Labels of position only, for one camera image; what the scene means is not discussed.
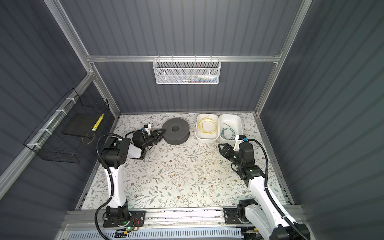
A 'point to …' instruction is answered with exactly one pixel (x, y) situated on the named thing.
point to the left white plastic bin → (207, 127)
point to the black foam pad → (82, 124)
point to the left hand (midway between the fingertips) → (165, 131)
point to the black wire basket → (64, 134)
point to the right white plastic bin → (234, 120)
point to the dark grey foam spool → (177, 131)
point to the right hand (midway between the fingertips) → (223, 147)
